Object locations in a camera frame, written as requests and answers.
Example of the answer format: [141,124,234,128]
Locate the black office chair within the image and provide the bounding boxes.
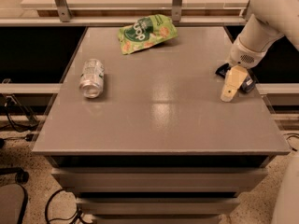
[0,167,29,224]

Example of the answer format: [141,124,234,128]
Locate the black floor cable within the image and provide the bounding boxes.
[44,189,94,224]

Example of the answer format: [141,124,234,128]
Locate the top grey drawer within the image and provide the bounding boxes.
[51,168,267,192]

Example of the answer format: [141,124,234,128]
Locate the left metal bracket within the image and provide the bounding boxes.
[54,0,71,22]

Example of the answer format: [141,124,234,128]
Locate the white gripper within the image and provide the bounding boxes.
[221,37,265,102]

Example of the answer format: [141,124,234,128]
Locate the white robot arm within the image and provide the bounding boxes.
[221,0,299,102]

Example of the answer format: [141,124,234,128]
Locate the black cables at left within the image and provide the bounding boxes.
[0,93,41,142]

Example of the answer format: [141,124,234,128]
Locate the grey drawer cabinet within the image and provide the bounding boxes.
[34,27,290,224]

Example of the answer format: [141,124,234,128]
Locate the silver green 7up can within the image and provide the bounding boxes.
[79,59,105,98]

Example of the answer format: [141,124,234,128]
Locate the grey drawer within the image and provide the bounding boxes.
[77,198,239,216]
[51,168,267,192]

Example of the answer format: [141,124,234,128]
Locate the black cable at right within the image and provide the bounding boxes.
[282,133,299,153]

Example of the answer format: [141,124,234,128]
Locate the middle metal bracket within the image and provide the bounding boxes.
[171,0,182,21]

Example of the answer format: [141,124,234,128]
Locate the green chip bag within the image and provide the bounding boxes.
[118,14,178,55]

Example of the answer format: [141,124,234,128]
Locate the blue rxbar blueberry bar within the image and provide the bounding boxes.
[215,63,255,93]

